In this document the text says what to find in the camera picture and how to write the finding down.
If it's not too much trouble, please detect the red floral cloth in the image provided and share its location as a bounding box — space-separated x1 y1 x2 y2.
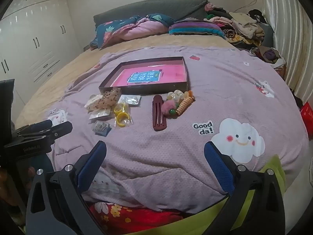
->
89 201 184 235

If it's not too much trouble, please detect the clear card packet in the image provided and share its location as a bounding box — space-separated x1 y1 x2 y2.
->
88 109 115 121

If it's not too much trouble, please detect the teal and pink quilt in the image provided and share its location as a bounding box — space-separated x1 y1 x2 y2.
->
89 13 175 51

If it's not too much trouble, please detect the striped pillow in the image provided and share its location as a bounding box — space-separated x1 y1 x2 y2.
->
169 20 227 40

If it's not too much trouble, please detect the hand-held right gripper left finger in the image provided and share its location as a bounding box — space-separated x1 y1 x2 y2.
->
26 141 108 235

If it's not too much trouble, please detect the dark red hair clip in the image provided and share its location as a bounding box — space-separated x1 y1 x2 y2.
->
153 94 168 131

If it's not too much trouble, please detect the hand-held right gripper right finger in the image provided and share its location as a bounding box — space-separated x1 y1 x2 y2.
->
204 141 285 235

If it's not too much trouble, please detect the beige bed sheet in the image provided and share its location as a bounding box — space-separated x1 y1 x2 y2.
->
15 33 235 128

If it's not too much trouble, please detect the red bag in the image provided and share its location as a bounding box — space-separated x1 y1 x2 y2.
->
300 101 313 140

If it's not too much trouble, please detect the person's left hand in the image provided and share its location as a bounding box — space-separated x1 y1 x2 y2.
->
0 166 38 206

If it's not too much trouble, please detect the purple printed blanket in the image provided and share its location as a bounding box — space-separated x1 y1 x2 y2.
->
46 45 310 213

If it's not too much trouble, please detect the bag of yellow hair ties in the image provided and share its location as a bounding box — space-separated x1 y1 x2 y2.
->
113 103 134 128

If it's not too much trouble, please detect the pink pompom hair tie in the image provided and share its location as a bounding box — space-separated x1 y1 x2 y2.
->
156 100 174 110

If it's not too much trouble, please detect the dark brown shallow box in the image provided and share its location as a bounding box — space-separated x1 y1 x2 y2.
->
98 56 191 96

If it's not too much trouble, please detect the dotted sheer scrunchie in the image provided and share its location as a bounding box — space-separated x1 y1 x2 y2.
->
101 88 121 108

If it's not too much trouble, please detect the white card packet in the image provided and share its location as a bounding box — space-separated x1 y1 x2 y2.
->
49 109 68 125

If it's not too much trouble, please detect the white striped curtain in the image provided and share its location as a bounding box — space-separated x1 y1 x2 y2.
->
262 0 313 98

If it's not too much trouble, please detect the pile of clothes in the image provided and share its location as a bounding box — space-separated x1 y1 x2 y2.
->
204 4 274 52

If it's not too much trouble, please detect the yellow-green garment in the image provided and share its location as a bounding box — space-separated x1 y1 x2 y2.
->
181 154 286 235

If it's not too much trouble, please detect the grey headboard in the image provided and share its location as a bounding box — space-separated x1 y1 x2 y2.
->
93 0 208 26

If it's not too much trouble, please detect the blue hair clip packet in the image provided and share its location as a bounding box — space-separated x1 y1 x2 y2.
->
92 120 112 137

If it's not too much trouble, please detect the white wardrobe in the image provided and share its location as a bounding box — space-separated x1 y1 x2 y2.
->
0 0 81 118

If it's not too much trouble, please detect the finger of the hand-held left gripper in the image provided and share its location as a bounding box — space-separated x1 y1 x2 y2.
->
18 121 73 144
15 119 53 137

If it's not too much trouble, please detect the orange spiral hair tie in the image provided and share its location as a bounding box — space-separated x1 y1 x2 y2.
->
176 97 195 116

